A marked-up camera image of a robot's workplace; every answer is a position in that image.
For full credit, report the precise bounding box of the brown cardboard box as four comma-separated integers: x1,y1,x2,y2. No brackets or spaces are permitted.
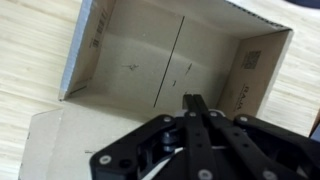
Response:
18,0,293,180

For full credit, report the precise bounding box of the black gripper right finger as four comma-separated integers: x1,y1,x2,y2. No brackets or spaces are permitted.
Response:
205,110,300,180

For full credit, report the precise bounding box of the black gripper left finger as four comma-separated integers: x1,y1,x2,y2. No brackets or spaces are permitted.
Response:
183,94,218,180

